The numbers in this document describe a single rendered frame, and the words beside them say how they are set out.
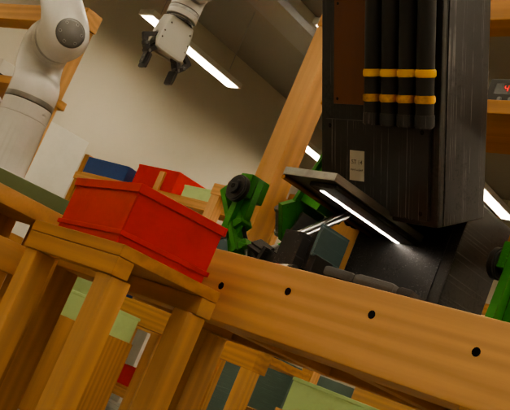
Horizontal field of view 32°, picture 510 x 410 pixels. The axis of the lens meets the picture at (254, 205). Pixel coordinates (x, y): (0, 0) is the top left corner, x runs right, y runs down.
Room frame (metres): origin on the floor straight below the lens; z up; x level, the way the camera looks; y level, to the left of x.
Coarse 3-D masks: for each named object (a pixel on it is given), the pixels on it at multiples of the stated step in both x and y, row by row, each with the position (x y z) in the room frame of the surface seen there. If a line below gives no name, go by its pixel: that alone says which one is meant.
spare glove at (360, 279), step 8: (328, 272) 1.71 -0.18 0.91; (336, 272) 1.70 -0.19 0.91; (344, 272) 1.69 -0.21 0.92; (344, 280) 1.69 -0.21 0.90; (352, 280) 1.68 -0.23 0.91; (360, 280) 1.66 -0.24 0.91; (368, 280) 1.65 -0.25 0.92; (376, 280) 1.65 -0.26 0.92; (376, 288) 1.64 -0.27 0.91; (384, 288) 1.63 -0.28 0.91; (392, 288) 1.62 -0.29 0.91; (400, 288) 1.62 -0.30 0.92; (408, 296) 1.61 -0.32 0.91; (416, 296) 1.62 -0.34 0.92
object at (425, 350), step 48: (240, 288) 1.86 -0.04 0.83; (288, 288) 1.76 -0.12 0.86; (336, 288) 1.67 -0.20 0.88; (288, 336) 1.73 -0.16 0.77; (336, 336) 1.64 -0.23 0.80; (384, 336) 1.56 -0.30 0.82; (432, 336) 1.49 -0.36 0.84; (480, 336) 1.43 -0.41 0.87; (384, 384) 1.66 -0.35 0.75; (432, 384) 1.47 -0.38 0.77; (480, 384) 1.41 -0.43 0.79
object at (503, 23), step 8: (496, 0) 2.36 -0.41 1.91; (504, 0) 2.34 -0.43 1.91; (496, 8) 2.35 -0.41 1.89; (504, 8) 2.33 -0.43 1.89; (320, 16) 2.88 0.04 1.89; (496, 16) 2.35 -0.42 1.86; (504, 16) 2.33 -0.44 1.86; (320, 24) 2.87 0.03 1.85; (496, 24) 2.37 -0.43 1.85; (504, 24) 2.35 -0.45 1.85; (496, 32) 2.41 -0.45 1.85; (504, 32) 2.39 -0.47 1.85
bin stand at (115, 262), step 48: (48, 240) 1.83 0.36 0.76; (96, 240) 1.70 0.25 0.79; (96, 288) 1.66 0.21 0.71; (144, 288) 1.92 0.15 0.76; (192, 288) 1.76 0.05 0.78; (0, 336) 1.86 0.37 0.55; (96, 336) 1.66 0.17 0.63; (192, 336) 1.79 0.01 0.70; (48, 384) 1.67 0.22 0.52; (144, 384) 1.80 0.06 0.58
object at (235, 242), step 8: (224, 192) 2.41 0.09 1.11; (224, 200) 2.40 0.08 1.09; (224, 208) 2.39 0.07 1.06; (240, 216) 2.35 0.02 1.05; (232, 224) 2.36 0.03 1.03; (240, 224) 2.34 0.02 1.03; (248, 224) 2.36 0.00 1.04; (232, 232) 2.34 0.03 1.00; (232, 240) 2.33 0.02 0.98; (240, 240) 2.35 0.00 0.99; (248, 240) 2.32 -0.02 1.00; (232, 248) 2.32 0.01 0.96; (240, 248) 2.31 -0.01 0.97
